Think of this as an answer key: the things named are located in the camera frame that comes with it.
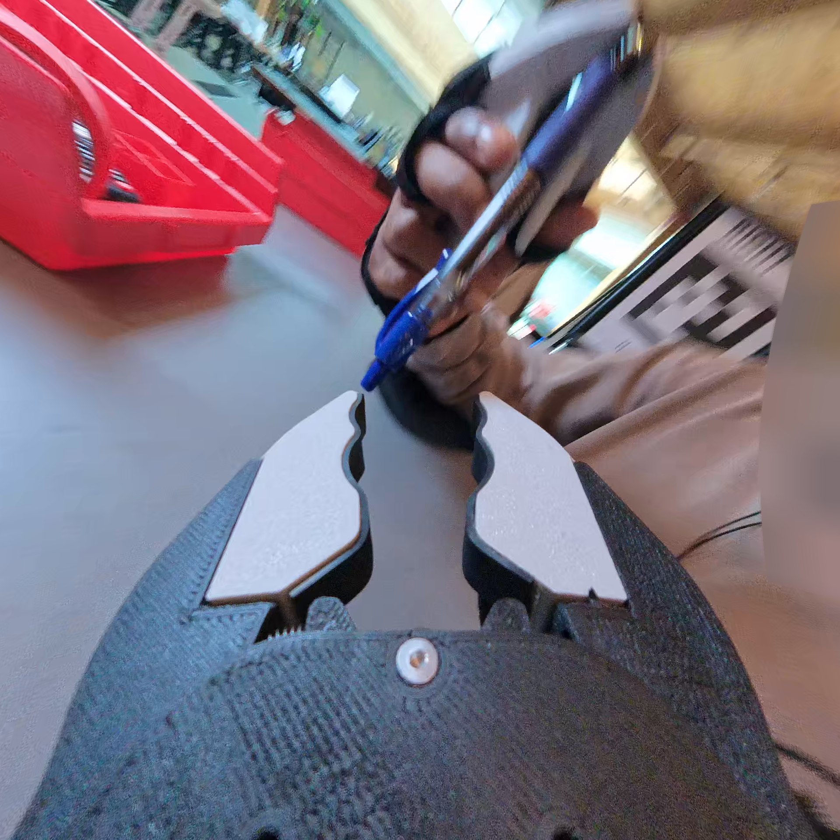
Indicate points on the red tape roll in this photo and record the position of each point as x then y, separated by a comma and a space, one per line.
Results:
82, 151

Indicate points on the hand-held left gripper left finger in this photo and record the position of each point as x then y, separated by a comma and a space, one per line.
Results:
295, 518

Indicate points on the blue ballpoint pen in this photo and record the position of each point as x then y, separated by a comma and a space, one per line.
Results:
407, 328

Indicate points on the black framed white sign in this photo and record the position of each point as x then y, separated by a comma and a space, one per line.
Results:
709, 289

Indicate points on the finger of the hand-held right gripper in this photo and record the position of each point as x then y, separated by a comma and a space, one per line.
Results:
604, 131
558, 52

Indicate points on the person's right forearm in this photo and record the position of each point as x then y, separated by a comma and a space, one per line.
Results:
623, 387

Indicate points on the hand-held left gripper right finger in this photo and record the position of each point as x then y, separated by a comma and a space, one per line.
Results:
544, 518

